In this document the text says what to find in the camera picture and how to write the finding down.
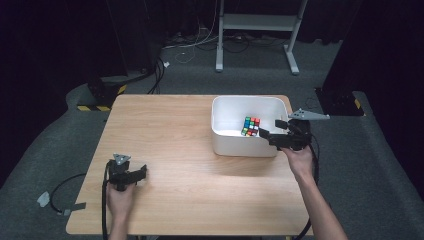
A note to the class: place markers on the white metal stand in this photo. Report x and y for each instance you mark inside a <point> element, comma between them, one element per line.
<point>256,22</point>

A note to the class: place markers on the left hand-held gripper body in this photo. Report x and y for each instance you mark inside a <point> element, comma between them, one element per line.
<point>119,173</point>

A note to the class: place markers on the person's left hand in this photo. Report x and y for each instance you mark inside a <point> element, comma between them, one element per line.
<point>120,201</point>

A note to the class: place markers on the grey tape strip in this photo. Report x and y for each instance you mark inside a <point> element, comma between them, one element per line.
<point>75,207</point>

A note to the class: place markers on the white plastic bin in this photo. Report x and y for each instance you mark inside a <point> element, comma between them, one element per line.
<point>233,113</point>

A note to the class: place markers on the multicoloured puzzle cube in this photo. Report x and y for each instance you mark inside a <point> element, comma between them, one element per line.
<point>250,126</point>

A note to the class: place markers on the yellow black striped strip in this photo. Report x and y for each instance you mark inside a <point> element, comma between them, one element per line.
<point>93,108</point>

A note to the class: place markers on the black base with yellow mark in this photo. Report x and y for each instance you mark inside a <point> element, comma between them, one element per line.
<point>340,101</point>

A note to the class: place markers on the person's right hand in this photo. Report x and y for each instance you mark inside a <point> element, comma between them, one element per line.
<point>300,163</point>

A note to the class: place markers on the black curtain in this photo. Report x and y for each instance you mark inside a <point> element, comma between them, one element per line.
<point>50,50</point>
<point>386,50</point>

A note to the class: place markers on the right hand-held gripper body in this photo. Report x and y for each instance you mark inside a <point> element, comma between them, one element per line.
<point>296,136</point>

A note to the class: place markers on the black base with yellow stripes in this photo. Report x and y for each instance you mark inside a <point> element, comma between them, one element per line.
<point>105,90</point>

